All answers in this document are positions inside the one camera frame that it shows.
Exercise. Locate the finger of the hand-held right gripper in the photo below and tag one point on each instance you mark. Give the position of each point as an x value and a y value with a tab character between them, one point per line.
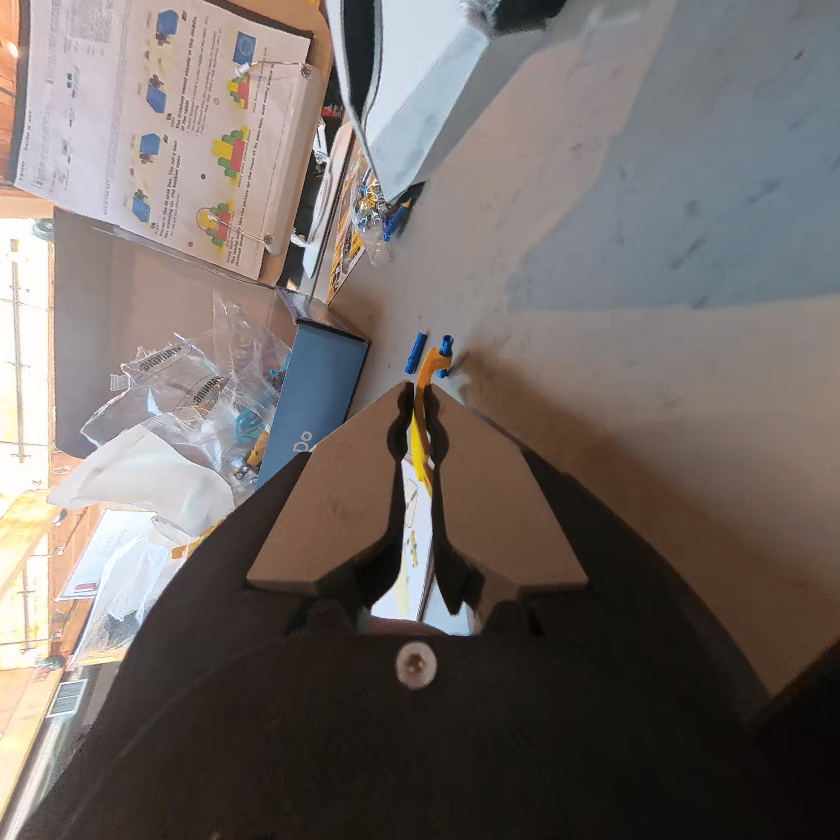
426	85
344	52

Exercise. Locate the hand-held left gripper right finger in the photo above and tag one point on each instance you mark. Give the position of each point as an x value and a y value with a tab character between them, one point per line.
505	518

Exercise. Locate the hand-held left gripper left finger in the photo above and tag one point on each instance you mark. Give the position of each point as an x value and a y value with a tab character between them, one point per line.
328	518

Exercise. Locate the yellow curved arc beam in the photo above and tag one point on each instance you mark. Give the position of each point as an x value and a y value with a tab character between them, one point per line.
420	426

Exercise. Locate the blue cardboard kit box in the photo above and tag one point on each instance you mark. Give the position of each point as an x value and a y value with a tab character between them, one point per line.
315	387

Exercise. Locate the clear bag yellow grey parts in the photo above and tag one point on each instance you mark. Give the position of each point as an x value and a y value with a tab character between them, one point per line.
377	223

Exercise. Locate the small blue connector pin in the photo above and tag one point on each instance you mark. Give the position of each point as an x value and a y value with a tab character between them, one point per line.
415	353
447	342

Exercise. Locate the grey desk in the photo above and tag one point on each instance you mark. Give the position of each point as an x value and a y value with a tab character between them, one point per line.
623	328

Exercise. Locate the instruction booklet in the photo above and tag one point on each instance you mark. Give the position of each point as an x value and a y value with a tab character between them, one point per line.
413	558

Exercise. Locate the wooden document stand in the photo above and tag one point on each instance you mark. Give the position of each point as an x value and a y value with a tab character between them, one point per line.
298	164

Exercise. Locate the yellow black sticker sheet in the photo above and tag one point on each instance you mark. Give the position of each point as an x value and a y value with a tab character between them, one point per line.
344	249

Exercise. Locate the clear bag white label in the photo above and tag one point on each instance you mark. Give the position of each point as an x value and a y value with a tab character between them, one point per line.
131	577

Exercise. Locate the printed instruction sheet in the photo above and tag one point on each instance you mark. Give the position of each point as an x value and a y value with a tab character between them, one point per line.
131	98

